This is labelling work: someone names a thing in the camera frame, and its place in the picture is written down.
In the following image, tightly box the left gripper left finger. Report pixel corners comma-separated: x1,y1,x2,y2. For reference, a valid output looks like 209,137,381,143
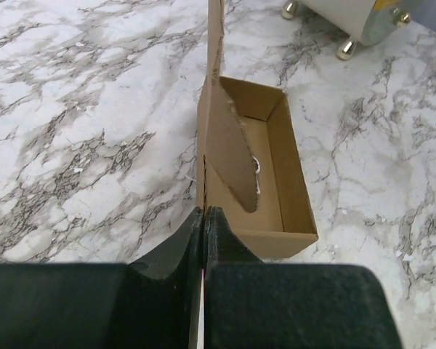
0,209,203,348

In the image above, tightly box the white round ceramic container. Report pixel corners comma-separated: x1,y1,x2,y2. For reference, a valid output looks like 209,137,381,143
281,0,421,60

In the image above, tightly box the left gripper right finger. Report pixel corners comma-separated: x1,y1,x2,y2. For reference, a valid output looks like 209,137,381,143
204,207,403,348

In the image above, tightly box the cardboard box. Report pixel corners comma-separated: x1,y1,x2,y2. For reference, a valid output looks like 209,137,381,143
196,1,318,259

